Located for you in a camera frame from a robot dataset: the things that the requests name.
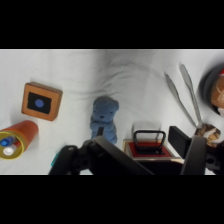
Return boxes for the bread bun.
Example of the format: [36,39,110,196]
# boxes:
[210,69,224,110]

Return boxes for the small wooden drawer box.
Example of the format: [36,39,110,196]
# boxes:
[121,129,184,165]

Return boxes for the metal tongs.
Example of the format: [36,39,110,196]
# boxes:
[163,63,205,129]

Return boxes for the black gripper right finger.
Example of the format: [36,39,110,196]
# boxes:
[168,125,224,176]

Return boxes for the teal cube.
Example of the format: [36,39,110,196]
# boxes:
[50,151,61,168]

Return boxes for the blue marker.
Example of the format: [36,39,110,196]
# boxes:
[0,135,16,148]

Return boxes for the blue teddy bear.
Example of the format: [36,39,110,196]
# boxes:
[89,95,120,145]

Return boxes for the black bowl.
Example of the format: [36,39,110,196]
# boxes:
[198,63,224,117]

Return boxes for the wooden block with blue dot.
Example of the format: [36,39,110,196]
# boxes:
[21,81,64,122]

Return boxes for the brown speckled ring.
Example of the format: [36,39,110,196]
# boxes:
[194,123,222,148]

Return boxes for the orange cup with yellow rim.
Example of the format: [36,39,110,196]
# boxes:
[0,119,40,160]

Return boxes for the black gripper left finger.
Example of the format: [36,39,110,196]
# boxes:
[49,135,154,176]

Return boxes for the white capped marker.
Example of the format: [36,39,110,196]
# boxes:
[2,145,16,157]

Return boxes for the white tablecloth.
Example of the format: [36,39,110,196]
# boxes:
[0,49,224,176]

